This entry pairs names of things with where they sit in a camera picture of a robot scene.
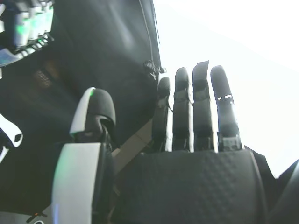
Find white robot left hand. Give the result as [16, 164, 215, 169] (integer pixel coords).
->
[51, 60, 278, 224]

